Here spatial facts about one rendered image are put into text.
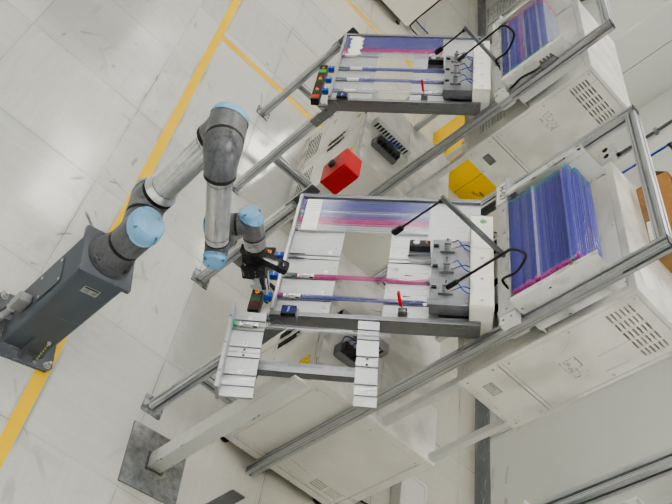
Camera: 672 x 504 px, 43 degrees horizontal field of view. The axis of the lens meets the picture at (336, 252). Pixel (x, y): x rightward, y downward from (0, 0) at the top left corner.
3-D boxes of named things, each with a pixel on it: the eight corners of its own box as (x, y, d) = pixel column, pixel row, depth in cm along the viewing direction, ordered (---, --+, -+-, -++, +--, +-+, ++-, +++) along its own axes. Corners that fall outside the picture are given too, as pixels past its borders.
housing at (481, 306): (467, 336, 286) (469, 305, 277) (469, 244, 323) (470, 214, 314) (491, 337, 285) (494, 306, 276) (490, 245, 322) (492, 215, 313)
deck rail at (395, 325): (270, 326, 293) (268, 313, 289) (271, 322, 294) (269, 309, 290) (479, 338, 284) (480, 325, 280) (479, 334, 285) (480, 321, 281)
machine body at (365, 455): (209, 439, 339) (315, 376, 306) (246, 317, 392) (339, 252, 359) (325, 517, 364) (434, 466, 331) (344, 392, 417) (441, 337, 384)
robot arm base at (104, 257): (85, 266, 264) (102, 251, 259) (92, 230, 273) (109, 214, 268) (126, 286, 272) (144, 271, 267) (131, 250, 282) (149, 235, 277)
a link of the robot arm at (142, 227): (106, 246, 261) (131, 224, 253) (116, 216, 270) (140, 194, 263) (138, 266, 266) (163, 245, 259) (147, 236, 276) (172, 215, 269)
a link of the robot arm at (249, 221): (237, 202, 277) (263, 202, 277) (241, 229, 284) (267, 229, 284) (234, 217, 271) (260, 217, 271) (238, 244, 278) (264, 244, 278)
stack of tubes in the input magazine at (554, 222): (511, 293, 274) (582, 253, 260) (507, 200, 312) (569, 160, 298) (535, 315, 279) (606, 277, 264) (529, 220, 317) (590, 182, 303)
